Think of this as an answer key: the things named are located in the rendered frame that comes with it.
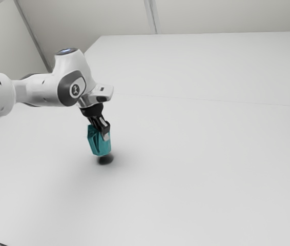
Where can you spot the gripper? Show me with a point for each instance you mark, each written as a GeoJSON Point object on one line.
{"type": "Point", "coordinates": [93, 110]}

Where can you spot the teal faceted mug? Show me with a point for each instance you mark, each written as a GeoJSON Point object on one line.
{"type": "Point", "coordinates": [99, 143]}

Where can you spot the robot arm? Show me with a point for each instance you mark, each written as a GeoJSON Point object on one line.
{"type": "Point", "coordinates": [37, 87]}

